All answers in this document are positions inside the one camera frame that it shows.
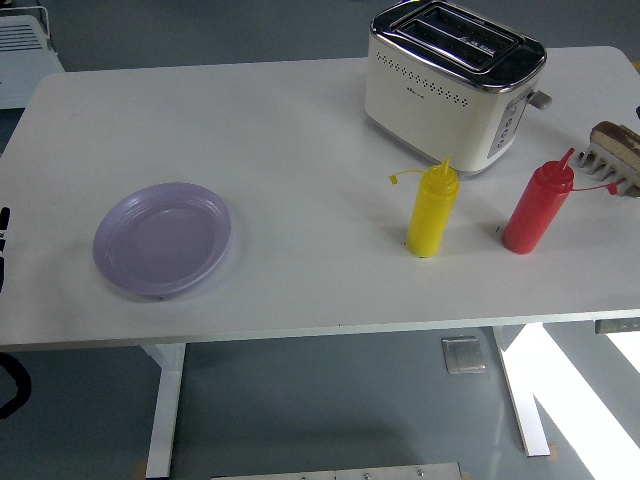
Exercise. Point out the black-white robot left hand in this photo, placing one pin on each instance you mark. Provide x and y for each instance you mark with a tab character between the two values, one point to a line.
3	250

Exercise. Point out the purple round plate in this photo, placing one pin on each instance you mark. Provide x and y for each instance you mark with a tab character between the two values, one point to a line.
162	240

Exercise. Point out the cream and chrome toaster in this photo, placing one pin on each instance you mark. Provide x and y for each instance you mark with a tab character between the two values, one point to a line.
430	115

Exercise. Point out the brown-crusted bread slice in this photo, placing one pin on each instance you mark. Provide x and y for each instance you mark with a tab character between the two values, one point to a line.
617	137

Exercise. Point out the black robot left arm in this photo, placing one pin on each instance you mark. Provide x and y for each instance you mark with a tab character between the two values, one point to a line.
20	385

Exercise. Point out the silver floor plate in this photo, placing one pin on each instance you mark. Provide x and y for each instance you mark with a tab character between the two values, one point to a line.
463	355

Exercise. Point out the white slatted chair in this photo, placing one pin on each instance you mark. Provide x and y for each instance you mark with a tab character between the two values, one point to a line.
22	65

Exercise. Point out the white table leg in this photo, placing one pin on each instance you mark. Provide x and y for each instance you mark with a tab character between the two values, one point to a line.
525	410
165	410

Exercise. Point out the yellow squeeze bottle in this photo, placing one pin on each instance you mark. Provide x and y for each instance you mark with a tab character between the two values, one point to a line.
430	215

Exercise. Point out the red squeeze bottle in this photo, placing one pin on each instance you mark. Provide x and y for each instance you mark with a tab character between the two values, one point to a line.
537	210

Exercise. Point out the silver metal toast rack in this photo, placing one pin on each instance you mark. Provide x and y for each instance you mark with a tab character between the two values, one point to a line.
602	170

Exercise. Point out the grey table control panel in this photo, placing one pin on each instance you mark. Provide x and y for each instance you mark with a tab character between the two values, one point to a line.
617	326

